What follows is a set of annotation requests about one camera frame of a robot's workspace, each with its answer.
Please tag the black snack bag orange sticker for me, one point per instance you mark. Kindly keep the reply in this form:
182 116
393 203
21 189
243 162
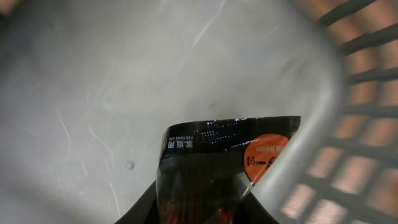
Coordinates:
207 168

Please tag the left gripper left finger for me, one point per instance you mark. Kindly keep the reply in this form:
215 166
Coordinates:
144 211

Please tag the grey plastic mesh basket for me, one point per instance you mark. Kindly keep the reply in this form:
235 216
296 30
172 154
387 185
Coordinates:
89 88

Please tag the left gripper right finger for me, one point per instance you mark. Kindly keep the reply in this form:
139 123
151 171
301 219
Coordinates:
252 212

